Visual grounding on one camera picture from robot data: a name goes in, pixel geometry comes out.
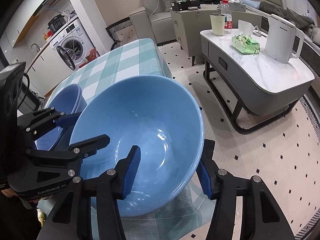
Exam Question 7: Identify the cream tumbler cup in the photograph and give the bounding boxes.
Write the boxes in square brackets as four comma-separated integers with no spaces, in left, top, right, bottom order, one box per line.
[210,14,225,36]

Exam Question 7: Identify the light blue ribbed bowl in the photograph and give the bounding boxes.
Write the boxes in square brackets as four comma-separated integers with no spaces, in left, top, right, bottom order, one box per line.
[70,75,204,217]

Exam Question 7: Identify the white electric kettle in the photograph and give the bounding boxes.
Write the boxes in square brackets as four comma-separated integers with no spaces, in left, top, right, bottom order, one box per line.
[264,14,305,64]

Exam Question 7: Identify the red label water bottle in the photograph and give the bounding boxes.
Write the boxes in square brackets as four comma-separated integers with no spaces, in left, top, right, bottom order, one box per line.
[220,0,232,33]

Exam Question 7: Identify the teal checkered tablecloth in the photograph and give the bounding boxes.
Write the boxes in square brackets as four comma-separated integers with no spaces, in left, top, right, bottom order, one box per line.
[44,38,214,239]

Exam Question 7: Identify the white washing machine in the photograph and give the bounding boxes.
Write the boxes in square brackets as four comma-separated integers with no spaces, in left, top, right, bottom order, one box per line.
[50,17,94,70]

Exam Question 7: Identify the white marble coffee table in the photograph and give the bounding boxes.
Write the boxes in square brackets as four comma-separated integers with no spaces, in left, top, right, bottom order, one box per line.
[200,29,315,134]

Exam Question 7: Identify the person's left hand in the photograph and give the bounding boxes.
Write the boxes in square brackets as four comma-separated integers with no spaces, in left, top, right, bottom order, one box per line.
[1,189,40,203]

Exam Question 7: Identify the red cardboard box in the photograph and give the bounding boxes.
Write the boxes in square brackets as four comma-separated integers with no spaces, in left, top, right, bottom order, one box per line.
[79,48,97,68]

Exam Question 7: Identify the dark blue bowl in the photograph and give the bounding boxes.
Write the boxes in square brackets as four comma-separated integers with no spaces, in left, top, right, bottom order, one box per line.
[35,84,87,151]

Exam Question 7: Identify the grey sofa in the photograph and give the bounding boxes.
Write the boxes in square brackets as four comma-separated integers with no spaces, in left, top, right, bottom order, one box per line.
[129,0,319,44]

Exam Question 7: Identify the white kitchen cabinets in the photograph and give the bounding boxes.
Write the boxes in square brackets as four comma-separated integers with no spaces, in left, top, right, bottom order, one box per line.
[27,45,68,95]

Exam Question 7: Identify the black rice cooker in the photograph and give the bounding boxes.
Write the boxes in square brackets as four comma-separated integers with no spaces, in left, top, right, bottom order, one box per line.
[48,14,66,34]

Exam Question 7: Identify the green tissue pack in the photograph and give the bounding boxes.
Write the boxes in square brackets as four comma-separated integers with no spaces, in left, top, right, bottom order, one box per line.
[231,20,261,55]

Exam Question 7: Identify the grey side cabinet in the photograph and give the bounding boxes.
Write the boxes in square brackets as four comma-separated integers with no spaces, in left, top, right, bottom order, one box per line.
[170,9,262,58]

